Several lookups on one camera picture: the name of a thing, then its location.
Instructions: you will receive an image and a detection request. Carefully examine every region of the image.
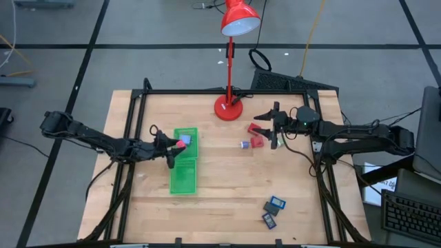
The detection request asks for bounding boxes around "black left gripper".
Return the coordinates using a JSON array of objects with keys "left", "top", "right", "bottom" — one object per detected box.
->
[{"left": 151, "top": 131, "right": 187, "bottom": 170}]

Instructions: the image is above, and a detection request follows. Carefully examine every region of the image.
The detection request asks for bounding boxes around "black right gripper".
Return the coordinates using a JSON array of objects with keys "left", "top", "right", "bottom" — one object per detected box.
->
[{"left": 252, "top": 101, "right": 298, "bottom": 150}]

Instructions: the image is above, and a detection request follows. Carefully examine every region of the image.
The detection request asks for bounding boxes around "blue pocket calculator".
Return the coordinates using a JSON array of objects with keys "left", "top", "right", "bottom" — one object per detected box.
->
[{"left": 269, "top": 195, "right": 287, "bottom": 210}]

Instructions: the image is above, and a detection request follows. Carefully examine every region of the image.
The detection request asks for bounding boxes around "dark grey pocket calculator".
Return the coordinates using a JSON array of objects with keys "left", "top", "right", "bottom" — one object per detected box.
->
[{"left": 263, "top": 201, "right": 280, "bottom": 217}]

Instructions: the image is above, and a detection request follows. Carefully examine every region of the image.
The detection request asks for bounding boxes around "navy pocket calculator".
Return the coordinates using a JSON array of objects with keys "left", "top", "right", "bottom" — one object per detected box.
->
[{"left": 261, "top": 212, "right": 278, "bottom": 231}]

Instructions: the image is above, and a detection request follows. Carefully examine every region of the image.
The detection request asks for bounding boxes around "red desk lamp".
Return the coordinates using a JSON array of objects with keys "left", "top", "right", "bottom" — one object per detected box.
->
[{"left": 214, "top": 0, "right": 262, "bottom": 122}]

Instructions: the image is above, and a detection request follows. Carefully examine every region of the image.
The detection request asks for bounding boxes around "black perforated metal panel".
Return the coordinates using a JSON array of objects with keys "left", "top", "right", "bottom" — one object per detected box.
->
[{"left": 250, "top": 68, "right": 340, "bottom": 96}]

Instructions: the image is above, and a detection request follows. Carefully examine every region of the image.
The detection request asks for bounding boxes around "black desk edge bar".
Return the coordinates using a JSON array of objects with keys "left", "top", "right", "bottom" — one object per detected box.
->
[{"left": 358, "top": 154, "right": 414, "bottom": 189}]

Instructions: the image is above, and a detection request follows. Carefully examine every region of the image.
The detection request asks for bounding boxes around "white paper sheet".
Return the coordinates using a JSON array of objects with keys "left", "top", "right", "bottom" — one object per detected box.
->
[{"left": 362, "top": 161, "right": 398, "bottom": 207}]

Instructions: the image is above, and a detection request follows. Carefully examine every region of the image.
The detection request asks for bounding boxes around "grey desktop box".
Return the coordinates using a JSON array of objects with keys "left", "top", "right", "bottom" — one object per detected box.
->
[{"left": 394, "top": 167, "right": 441, "bottom": 204}]

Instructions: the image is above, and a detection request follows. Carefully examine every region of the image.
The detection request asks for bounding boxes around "grey computer monitor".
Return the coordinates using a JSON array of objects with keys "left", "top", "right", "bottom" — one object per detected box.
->
[{"left": 412, "top": 85, "right": 441, "bottom": 182}]

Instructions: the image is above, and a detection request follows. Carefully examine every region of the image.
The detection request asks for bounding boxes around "grey floor base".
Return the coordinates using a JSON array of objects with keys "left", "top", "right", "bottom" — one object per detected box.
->
[
  {"left": 13, "top": 0, "right": 75, "bottom": 10},
  {"left": 0, "top": 76, "right": 37, "bottom": 89}
]

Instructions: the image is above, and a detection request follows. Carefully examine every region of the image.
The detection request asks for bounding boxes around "black computer keyboard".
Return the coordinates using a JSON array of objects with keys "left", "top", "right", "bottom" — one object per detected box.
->
[{"left": 380, "top": 188, "right": 441, "bottom": 246}]

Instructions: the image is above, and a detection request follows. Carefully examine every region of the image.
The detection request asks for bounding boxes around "black floor object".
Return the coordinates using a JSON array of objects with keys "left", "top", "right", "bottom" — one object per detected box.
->
[{"left": 0, "top": 107, "right": 14, "bottom": 127}]

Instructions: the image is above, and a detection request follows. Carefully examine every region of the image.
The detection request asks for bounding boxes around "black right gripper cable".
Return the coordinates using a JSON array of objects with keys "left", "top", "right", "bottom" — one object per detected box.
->
[{"left": 279, "top": 126, "right": 320, "bottom": 178}]

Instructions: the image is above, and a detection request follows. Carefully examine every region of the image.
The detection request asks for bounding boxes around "black lamp power cord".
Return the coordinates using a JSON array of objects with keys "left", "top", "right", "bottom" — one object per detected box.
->
[{"left": 231, "top": 87, "right": 255, "bottom": 106}]

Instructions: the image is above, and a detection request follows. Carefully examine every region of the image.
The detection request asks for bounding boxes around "black aluminium table frame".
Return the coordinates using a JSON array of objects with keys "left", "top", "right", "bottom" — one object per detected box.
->
[{"left": 82, "top": 77, "right": 371, "bottom": 248}]

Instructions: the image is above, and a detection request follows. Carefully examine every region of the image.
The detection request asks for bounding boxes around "black coiled floor cable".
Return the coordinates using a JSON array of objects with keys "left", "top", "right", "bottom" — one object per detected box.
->
[{"left": 248, "top": 0, "right": 273, "bottom": 72}]

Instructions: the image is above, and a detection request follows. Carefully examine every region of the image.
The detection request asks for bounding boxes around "yellow hanging cable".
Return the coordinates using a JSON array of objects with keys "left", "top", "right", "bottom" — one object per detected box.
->
[
  {"left": 0, "top": 33, "right": 35, "bottom": 77},
  {"left": 298, "top": 0, "right": 327, "bottom": 79}
]

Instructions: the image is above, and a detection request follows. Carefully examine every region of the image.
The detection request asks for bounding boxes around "black cable with plug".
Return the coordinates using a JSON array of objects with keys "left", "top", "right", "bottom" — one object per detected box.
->
[{"left": 191, "top": 0, "right": 228, "bottom": 10}]

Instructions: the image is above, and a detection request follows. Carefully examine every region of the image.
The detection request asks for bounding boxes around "white floor cable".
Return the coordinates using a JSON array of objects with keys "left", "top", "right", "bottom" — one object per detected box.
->
[{"left": 0, "top": 0, "right": 18, "bottom": 70}]

